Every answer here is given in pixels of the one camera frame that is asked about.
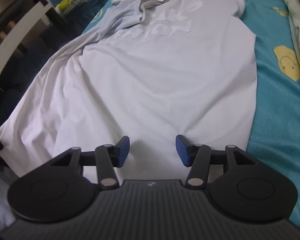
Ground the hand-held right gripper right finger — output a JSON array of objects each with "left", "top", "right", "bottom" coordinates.
[{"left": 175, "top": 134, "right": 262, "bottom": 188}]

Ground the white t-shirt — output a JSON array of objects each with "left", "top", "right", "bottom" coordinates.
[{"left": 0, "top": 0, "right": 257, "bottom": 181}]

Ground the dark desk with white edge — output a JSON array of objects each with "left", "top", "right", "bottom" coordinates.
[{"left": 0, "top": 0, "right": 63, "bottom": 97}]

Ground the green round fruit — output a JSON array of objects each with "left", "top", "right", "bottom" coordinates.
[{"left": 57, "top": 0, "right": 75, "bottom": 12}]

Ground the teal printed bed sheet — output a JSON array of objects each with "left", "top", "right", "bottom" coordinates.
[{"left": 82, "top": 0, "right": 300, "bottom": 232}]

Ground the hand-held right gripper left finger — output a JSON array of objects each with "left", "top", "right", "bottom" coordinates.
[{"left": 43, "top": 136, "right": 130, "bottom": 189}]

